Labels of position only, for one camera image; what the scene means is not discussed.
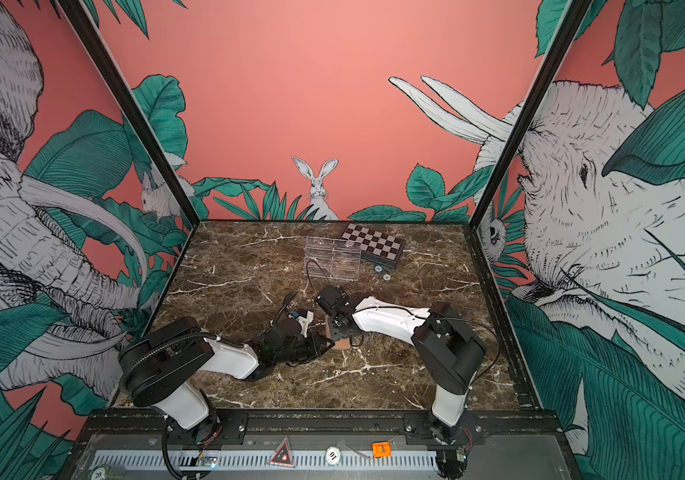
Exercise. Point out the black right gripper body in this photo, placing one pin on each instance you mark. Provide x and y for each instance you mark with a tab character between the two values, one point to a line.
337	331

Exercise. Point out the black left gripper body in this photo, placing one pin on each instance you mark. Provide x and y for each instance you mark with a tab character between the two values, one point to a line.
304	350

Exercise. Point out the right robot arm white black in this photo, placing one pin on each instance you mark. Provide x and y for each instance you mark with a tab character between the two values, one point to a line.
450	350

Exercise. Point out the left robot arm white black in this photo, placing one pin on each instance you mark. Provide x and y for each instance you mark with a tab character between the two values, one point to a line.
156	371

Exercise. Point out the clear acrylic organizer box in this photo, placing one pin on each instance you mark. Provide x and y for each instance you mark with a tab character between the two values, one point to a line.
332	259

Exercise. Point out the folded checkered chess board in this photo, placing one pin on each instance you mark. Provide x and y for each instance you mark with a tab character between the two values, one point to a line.
376	246

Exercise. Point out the red warning triangle sticker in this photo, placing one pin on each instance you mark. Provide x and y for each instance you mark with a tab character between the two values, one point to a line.
283	456

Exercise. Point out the white round button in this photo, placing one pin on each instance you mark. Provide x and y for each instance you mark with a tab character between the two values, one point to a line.
333	456

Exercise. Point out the orange tag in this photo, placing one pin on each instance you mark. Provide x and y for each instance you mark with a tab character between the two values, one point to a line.
381	450

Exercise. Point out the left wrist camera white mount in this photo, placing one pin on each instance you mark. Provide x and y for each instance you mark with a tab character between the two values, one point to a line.
304	318

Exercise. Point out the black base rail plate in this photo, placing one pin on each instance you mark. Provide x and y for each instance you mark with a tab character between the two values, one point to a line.
237	424

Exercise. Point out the right black frame post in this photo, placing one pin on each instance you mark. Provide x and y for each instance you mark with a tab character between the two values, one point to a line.
567	28

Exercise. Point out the black frame post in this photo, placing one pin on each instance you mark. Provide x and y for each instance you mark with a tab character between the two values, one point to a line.
90	38
567	28

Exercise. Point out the left black frame post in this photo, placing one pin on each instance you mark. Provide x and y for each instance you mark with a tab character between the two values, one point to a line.
90	38

